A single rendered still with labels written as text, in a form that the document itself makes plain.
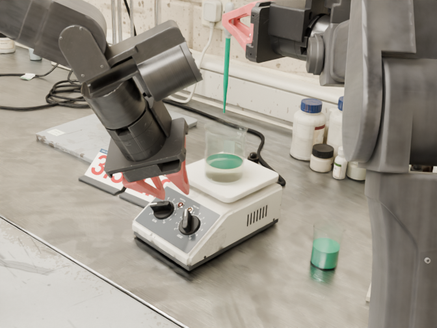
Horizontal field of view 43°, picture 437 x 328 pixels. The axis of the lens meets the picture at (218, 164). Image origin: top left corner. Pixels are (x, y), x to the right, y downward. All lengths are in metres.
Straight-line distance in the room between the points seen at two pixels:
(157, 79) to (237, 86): 0.74
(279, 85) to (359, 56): 0.93
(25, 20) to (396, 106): 0.39
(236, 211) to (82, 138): 0.48
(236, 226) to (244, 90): 0.56
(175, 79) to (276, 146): 0.60
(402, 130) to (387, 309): 0.10
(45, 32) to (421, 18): 0.36
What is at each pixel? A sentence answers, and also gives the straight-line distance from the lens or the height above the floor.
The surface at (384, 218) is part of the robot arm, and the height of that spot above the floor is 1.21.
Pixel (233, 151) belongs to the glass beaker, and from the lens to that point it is 0.80.
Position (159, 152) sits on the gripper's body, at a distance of 0.66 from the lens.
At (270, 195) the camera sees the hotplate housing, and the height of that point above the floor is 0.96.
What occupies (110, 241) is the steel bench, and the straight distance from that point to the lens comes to 0.86.
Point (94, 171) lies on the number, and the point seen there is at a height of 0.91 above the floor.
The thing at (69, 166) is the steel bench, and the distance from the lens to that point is 1.09.
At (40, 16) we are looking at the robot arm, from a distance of 0.59.
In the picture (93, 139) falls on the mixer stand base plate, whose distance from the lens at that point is 1.17.
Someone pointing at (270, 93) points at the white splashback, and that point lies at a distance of 1.28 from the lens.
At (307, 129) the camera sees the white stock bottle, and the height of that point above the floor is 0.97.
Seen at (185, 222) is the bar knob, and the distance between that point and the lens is 0.78.
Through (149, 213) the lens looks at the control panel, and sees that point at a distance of 0.84.
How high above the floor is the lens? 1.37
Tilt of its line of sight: 26 degrees down
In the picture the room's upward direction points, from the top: 3 degrees clockwise
